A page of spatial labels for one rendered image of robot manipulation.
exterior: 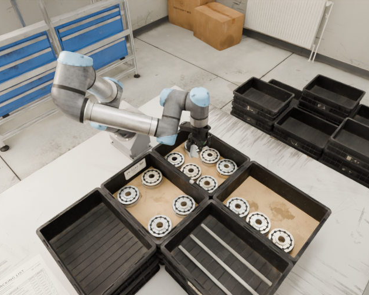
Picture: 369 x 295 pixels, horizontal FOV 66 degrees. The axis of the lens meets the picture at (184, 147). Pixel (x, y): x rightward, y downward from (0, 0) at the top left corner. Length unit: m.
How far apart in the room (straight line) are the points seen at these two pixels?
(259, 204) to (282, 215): 0.11
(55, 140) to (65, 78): 1.98
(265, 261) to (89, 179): 1.00
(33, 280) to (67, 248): 0.22
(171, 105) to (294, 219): 0.73
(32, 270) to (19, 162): 1.65
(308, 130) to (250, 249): 1.43
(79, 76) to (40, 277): 0.87
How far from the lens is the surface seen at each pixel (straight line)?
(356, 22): 3.96
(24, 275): 1.50
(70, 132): 3.07
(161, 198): 1.35
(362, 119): 2.78
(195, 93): 1.06
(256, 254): 1.25
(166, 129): 1.08
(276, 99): 2.52
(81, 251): 1.30
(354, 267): 1.51
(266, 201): 1.38
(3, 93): 2.94
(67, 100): 1.09
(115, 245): 1.27
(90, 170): 1.70
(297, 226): 1.35
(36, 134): 3.21
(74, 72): 1.10
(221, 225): 1.28
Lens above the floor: 1.96
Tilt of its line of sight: 47 degrees down
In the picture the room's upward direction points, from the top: 1 degrees counter-clockwise
